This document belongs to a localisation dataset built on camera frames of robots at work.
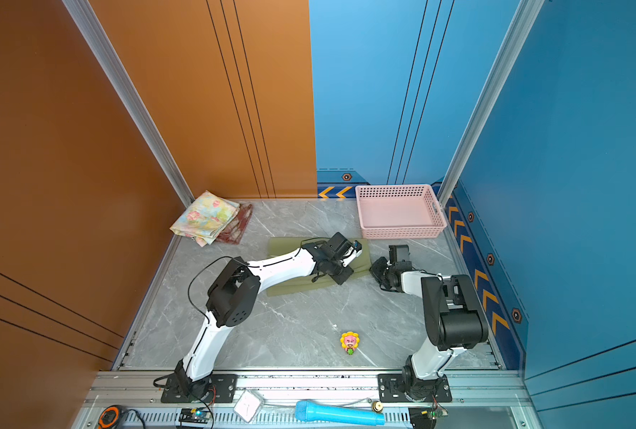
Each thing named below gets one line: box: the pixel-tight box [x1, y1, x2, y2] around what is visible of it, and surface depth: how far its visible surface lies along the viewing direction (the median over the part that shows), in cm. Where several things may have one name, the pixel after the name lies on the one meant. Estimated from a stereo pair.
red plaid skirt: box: [216, 203, 253, 245], surface depth 110 cm
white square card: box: [233, 389, 263, 424], surface depth 71 cm
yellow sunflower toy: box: [340, 330, 360, 356], surface depth 80 cm
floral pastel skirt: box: [169, 190, 241, 248], surface depth 108 cm
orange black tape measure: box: [98, 404, 121, 429], surface depth 68 cm
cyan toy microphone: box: [294, 400, 386, 427], surface depth 70 cm
